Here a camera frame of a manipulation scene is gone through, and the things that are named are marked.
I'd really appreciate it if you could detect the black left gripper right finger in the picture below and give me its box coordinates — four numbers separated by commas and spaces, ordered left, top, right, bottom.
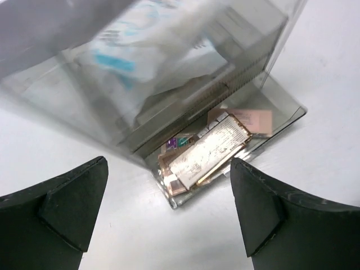
230, 158, 359, 269

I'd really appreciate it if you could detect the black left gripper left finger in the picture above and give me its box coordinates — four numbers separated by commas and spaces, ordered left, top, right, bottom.
1, 156, 109, 269

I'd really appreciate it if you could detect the brown rimmed compact box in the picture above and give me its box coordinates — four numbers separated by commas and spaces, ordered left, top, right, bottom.
168, 112, 253, 190

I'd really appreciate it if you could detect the pink blush palette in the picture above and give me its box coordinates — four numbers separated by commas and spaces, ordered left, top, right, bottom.
208, 108, 273, 138

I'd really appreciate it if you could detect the clear acrylic drawer organizer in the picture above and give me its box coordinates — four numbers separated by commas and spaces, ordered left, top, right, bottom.
1, 1, 307, 209

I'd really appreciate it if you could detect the cotton pad pack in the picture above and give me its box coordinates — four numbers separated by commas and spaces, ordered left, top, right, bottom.
89, 0, 209, 91

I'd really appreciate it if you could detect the nude eyeshadow palette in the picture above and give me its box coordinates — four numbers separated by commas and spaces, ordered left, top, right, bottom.
158, 150, 187, 197

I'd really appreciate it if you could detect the colourful eyeshadow palette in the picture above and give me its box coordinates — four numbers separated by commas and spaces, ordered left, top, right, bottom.
161, 133, 194, 153

